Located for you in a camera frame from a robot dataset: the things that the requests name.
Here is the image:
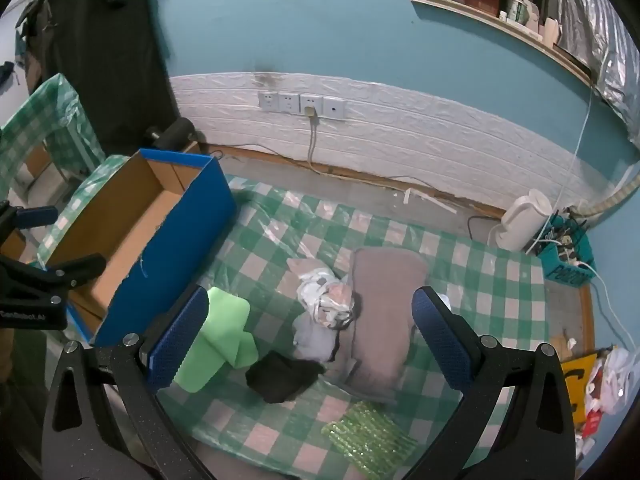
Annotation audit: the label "red and white packet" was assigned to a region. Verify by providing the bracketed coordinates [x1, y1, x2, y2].
[580, 407, 606, 437]

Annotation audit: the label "white floor cable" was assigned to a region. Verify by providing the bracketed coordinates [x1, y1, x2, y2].
[575, 260, 633, 351]

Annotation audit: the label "white plastic bag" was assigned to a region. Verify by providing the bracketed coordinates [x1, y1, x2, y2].
[291, 312, 341, 363]
[582, 345, 636, 416]

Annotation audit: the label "dark hanging jacket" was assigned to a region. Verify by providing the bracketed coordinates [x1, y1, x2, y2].
[17, 0, 178, 156]

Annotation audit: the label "green foam sheet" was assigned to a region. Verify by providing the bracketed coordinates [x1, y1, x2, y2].
[172, 287, 260, 395]

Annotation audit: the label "green checkered plastic cover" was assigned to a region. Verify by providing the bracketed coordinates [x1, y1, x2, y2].
[0, 72, 106, 201]

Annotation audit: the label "grey plug with cable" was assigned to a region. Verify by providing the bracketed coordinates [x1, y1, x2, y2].
[304, 106, 332, 173]

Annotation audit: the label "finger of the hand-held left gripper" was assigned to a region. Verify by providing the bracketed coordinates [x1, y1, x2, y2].
[0, 201, 60, 232]
[0, 254, 107, 292]

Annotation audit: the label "black cylindrical object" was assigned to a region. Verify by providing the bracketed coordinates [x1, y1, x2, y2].
[145, 117, 197, 151]

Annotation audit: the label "yellow sign with black mark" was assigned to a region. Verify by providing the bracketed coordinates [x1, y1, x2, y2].
[560, 352, 601, 426]

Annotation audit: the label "white electric kettle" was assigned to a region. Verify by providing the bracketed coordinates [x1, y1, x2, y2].
[487, 189, 551, 252]

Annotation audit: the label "crumpled white plastic bag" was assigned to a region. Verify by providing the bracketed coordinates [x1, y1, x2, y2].
[582, 345, 636, 416]

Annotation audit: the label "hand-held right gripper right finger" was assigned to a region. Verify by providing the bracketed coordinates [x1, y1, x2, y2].
[400, 286, 576, 480]

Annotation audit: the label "thin white hanging cable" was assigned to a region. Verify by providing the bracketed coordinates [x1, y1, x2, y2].
[525, 75, 597, 256]

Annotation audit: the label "white trim strips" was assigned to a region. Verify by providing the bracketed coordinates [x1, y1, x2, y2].
[402, 187, 458, 214]

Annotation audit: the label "black cloth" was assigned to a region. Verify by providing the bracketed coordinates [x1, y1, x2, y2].
[245, 350, 326, 405]

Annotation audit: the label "green checkered tablecloth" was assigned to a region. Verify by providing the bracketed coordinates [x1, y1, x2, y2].
[37, 155, 548, 480]

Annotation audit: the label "grey towel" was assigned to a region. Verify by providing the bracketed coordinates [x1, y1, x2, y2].
[336, 247, 428, 406]

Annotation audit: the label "green bubble wrap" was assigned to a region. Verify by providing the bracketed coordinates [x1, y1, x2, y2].
[321, 400, 420, 480]

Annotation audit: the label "black cable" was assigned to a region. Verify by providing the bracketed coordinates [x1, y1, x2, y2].
[467, 215, 503, 242]

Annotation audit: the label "pink bundle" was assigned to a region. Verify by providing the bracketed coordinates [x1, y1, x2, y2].
[287, 257, 363, 331]

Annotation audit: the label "white and green carton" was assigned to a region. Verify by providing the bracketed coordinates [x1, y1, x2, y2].
[500, 0, 541, 28]

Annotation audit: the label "teal plastic basket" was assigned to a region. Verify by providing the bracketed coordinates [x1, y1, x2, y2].
[537, 210, 596, 288]

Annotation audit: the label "patterned flexible hose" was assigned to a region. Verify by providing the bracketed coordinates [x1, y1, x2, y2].
[575, 170, 640, 217]

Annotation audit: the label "blue cardboard box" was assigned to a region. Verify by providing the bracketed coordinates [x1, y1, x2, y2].
[37, 148, 237, 346]

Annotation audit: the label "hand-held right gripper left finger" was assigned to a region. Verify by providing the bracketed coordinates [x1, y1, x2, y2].
[41, 285, 211, 480]

